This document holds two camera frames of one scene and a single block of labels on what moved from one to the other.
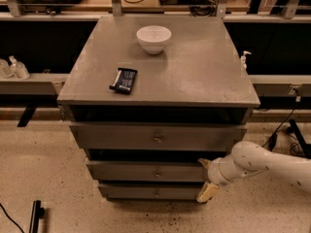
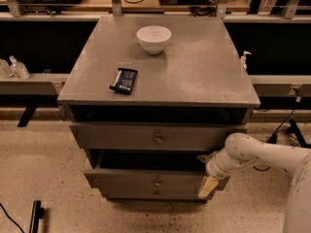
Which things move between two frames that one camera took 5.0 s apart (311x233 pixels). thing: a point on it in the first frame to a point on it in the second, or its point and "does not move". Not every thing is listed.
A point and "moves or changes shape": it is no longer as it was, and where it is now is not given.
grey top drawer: (157, 136) does not move
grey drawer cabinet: (149, 97) does not move
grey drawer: (146, 171) moves or changes shape
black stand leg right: (306, 148) does not move
